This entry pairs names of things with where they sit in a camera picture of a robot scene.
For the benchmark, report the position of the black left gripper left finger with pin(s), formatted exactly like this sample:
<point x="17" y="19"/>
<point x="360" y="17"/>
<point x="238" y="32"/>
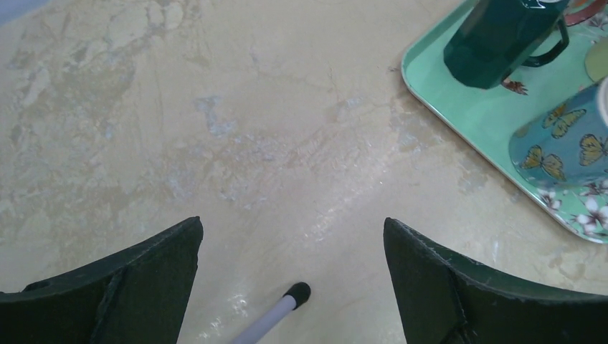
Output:
<point x="137" y="295"/>

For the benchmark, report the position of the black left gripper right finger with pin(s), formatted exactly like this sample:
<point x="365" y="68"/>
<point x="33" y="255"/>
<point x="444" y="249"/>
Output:
<point x="445" y="297"/>

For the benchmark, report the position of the blue butterfly mug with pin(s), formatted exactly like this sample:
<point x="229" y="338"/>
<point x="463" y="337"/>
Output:
<point x="566" y="146"/>

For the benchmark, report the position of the dark green mug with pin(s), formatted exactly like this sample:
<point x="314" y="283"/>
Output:
<point x="498" y="36"/>

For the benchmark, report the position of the white tripod leg black tip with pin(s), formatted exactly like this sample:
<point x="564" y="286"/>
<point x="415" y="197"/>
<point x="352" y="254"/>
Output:
<point x="297" y="295"/>

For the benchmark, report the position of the green floral serving tray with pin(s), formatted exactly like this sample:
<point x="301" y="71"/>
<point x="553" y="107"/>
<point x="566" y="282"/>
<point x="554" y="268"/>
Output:
<point x="487" y="118"/>

